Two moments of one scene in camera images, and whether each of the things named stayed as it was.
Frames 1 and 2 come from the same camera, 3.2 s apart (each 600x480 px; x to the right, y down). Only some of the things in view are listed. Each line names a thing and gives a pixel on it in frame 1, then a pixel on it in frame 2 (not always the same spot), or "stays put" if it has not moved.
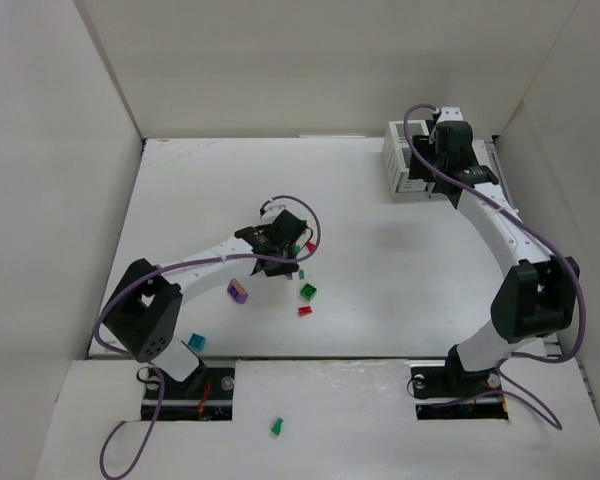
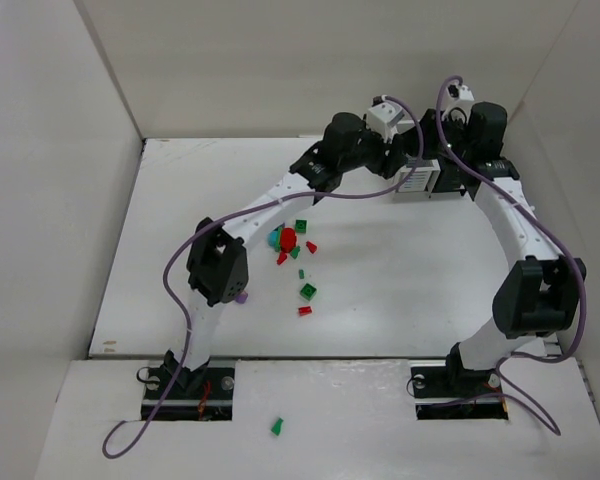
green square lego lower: [308, 291] stays put
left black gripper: [284, 268] -> [389, 158]
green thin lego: [277, 427] stays put
